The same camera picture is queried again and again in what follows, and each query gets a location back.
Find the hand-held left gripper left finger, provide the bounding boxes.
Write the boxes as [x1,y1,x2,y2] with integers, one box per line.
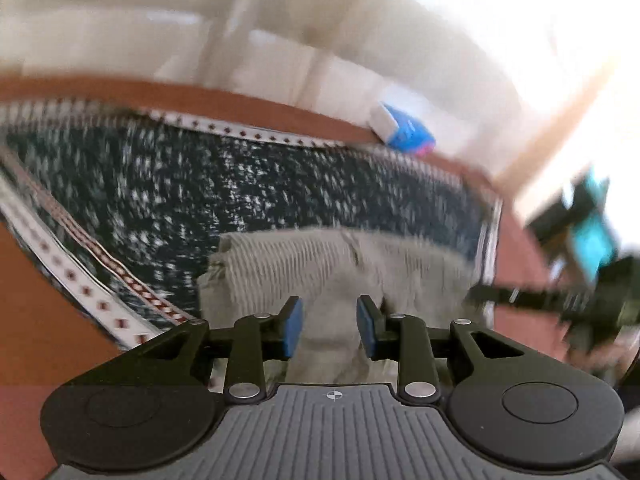
[134,295,305,402]

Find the blue tissue pack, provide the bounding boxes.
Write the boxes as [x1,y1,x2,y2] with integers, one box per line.
[367,102,436,157]

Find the white curtain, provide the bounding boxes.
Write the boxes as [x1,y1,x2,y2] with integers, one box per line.
[0,0,640,211]

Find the navy white patterned mat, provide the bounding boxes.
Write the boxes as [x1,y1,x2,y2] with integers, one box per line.
[0,99,505,393]

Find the grey ribbed pants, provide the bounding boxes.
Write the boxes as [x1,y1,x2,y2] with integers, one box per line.
[197,226,497,397]

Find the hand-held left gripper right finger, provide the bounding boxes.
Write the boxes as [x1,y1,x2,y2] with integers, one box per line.
[355,294,532,402]

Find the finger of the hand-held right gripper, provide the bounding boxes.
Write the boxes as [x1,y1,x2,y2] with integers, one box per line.
[467,281,601,323]

